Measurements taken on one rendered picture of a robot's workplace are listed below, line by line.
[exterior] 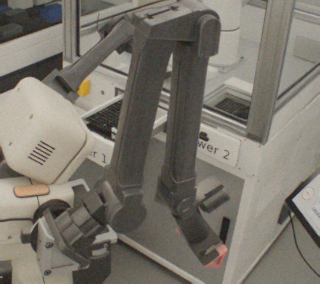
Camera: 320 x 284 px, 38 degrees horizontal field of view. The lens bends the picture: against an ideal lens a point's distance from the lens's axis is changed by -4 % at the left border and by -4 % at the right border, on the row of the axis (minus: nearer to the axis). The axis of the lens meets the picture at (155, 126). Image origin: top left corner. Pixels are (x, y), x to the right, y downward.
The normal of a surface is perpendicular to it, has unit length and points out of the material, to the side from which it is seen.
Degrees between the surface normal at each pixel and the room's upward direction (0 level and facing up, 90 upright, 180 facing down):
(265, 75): 90
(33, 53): 90
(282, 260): 0
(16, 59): 90
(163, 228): 90
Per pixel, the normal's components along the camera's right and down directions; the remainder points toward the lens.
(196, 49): -0.90, 0.18
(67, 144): 0.44, 0.49
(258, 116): -0.61, 0.38
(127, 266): 0.06, -0.85
